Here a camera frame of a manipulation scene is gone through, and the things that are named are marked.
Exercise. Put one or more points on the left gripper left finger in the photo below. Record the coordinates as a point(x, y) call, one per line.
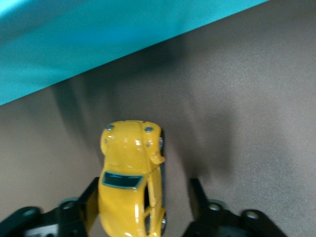
point(76, 214)

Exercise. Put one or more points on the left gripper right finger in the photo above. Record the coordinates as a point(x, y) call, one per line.
point(214, 217)

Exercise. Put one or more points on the yellow beetle toy car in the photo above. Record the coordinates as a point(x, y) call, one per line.
point(128, 177)

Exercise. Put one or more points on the brown table mat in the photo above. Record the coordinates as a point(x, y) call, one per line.
point(247, 123)

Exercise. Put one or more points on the teal plastic bin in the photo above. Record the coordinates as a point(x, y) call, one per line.
point(61, 37)

